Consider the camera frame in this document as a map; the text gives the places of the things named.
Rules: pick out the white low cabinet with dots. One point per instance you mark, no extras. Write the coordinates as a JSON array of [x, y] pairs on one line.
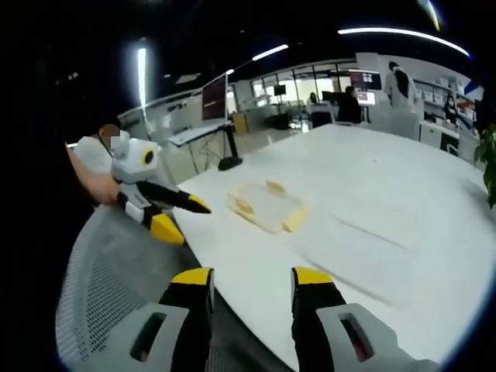
[[438, 135]]

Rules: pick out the wall screen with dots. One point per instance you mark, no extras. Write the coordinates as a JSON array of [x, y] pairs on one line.
[[364, 77]]

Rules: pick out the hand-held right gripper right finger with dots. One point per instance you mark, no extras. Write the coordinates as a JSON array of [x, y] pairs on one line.
[[310, 310]]

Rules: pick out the grey mesh office chair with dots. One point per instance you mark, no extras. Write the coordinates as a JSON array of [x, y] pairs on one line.
[[100, 279]]

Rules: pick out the long ceiling light strip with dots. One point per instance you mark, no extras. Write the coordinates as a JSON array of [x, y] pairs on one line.
[[407, 35]]

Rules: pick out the short ceiling light strip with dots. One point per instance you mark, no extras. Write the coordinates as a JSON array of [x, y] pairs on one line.
[[270, 52]]

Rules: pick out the white side desk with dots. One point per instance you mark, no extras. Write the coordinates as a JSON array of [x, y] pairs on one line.
[[193, 133]]

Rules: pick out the black desk monitor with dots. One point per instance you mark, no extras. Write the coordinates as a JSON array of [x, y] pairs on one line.
[[280, 90]]

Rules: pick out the green potted plant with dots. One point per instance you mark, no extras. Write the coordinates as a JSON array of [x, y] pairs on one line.
[[489, 155]]

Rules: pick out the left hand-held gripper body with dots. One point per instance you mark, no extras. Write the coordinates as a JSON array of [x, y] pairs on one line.
[[129, 162]]

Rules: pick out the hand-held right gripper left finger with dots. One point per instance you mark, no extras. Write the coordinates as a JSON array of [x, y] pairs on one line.
[[193, 310]]

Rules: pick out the cardboard box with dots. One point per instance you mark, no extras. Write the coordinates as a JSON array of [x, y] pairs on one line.
[[241, 123]]

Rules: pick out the small desk monitor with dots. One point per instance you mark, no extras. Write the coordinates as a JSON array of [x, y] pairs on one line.
[[366, 97]]

